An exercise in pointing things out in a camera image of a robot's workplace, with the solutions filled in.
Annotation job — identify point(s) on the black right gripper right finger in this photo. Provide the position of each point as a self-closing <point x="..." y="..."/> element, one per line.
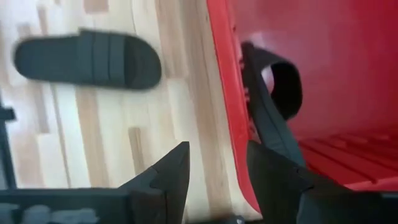
<point x="273" y="189"/>

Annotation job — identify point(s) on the black rubber slide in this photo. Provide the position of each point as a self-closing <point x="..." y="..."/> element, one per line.
<point x="93" y="59"/>
<point x="265" y="121"/>

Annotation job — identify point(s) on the red plastic bin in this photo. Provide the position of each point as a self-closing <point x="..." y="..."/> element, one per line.
<point x="342" y="77"/>

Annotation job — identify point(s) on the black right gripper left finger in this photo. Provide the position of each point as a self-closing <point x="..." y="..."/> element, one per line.
<point x="168" y="186"/>

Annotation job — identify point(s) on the black aluminium cross rail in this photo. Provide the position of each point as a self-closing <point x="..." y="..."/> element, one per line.
<point x="7" y="149"/>

